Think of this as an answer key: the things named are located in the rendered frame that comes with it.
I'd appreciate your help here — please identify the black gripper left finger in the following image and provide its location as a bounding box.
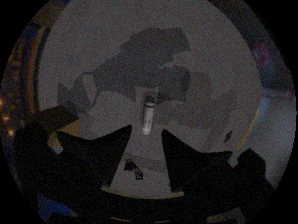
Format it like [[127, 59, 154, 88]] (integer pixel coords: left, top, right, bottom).
[[56, 125, 132, 188]]

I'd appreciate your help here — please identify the black battery holder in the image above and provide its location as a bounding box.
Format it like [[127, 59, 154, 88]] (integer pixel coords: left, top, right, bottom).
[[124, 161, 142, 180]]

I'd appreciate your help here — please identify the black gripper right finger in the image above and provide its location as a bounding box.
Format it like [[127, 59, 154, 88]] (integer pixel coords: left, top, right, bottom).
[[161, 128, 233, 193]]

